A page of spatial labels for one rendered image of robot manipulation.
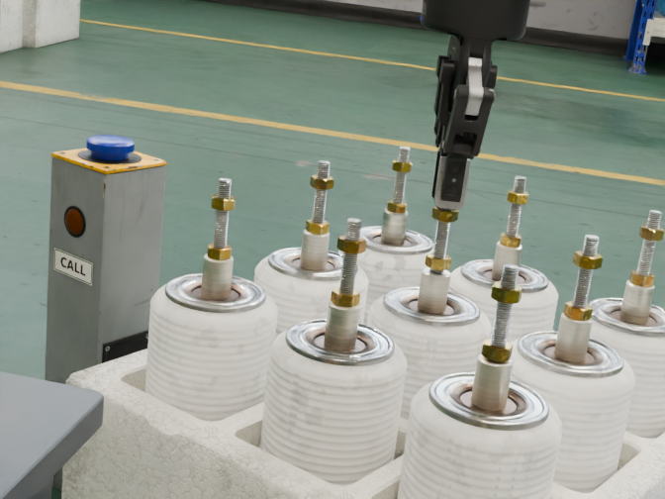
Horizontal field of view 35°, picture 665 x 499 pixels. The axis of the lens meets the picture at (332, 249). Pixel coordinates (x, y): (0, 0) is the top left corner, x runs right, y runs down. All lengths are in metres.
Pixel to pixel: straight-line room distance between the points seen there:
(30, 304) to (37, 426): 0.97
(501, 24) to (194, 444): 0.36
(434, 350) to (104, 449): 0.26
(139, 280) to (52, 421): 0.45
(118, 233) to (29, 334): 0.48
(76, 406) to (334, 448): 0.25
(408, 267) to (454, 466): 0.33
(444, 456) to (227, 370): 0.20
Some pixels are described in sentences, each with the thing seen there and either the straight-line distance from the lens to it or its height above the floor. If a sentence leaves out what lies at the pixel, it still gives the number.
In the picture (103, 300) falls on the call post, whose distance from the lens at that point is 0.92.
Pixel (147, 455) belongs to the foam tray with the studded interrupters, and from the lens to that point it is 0.79.
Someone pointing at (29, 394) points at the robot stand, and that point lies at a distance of 0.53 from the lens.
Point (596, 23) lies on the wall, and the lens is 5.89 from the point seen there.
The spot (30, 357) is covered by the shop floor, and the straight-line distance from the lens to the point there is 1.31.
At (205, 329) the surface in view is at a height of 0.24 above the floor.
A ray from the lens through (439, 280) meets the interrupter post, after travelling 0.81.
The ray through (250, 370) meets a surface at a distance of 0.79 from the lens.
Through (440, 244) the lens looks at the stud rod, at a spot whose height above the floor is 0.30.
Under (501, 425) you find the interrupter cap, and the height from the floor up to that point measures 0.25.
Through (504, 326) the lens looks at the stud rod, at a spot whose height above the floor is 0.30.
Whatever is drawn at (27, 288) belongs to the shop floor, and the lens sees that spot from 1.52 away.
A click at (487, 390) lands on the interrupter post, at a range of 0.67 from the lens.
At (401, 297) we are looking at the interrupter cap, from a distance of 0.83.
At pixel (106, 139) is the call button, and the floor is 0.33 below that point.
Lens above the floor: 0.53
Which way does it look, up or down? 17 degrees down
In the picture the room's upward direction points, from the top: 7 degrees clockwise
